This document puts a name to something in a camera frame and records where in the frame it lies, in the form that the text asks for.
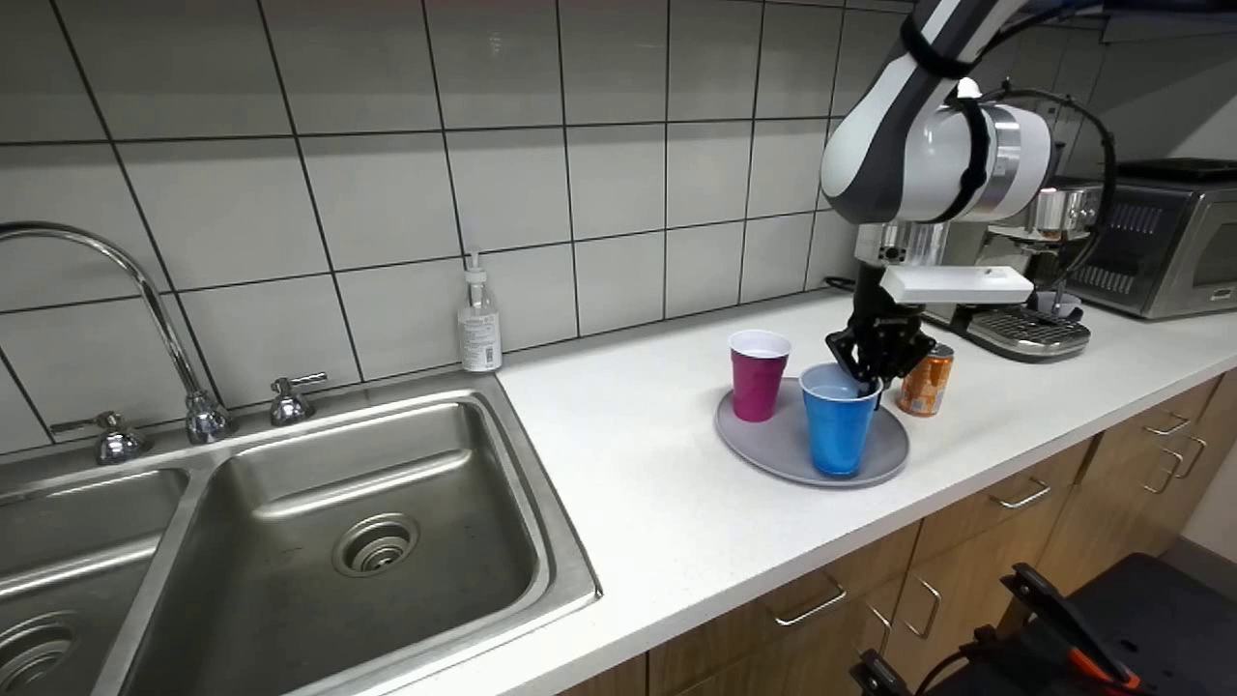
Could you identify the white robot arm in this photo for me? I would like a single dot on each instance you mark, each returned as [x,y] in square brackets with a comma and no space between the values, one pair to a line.
[904,158]

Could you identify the grey round plate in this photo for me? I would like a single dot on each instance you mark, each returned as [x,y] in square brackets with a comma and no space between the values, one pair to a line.
[780,448]

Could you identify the clear soap pump bottle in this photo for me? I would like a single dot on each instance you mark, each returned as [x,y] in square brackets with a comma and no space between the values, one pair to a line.
[476,330]

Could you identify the stainless steel espresso machine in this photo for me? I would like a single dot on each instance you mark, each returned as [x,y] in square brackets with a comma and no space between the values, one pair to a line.
[1029,334]

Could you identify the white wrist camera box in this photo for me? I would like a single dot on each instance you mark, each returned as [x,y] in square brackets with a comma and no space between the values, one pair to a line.
[968,283]

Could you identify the magenta plastic cup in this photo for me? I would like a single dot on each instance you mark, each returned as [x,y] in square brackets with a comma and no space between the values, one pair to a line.
[761,385]

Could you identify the orange soda can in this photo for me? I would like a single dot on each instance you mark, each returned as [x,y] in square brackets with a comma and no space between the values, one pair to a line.
[933,390]

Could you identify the chrome gooseneck faucet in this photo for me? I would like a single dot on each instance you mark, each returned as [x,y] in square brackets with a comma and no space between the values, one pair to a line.
[203,410]

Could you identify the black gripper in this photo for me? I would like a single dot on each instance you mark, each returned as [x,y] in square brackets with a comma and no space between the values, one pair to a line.
[884,316]

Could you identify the black cart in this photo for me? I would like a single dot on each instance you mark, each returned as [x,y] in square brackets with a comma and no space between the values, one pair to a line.
[1162,620]

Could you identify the blue plastic cup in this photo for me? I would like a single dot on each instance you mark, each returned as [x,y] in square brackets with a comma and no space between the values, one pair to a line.
[842,430]

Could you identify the chrome faucet knob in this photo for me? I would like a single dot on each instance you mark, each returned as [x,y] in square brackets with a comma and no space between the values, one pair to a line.
[290,405]
[115,443]

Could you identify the orange and black clamp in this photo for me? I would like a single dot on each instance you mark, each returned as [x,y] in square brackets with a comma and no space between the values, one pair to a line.
[1069,633]

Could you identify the stainless steel double sink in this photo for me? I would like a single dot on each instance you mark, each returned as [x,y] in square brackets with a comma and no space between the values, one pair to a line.
[388,542]

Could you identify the wooden base cabinet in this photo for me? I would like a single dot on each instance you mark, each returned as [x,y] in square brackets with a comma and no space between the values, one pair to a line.
[837,566]

